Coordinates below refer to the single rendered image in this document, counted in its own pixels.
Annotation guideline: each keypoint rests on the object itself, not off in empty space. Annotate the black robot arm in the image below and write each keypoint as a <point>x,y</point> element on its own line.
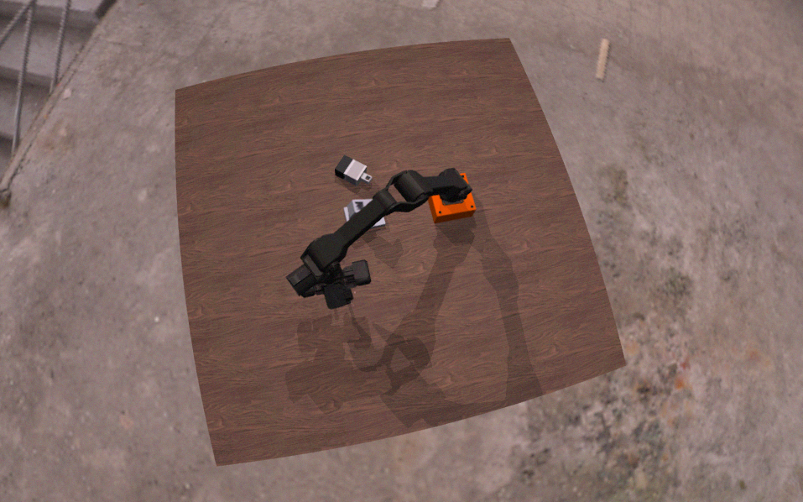
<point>323,255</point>

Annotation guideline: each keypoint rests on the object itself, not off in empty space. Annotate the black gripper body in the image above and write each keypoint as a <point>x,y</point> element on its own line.
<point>358,272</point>

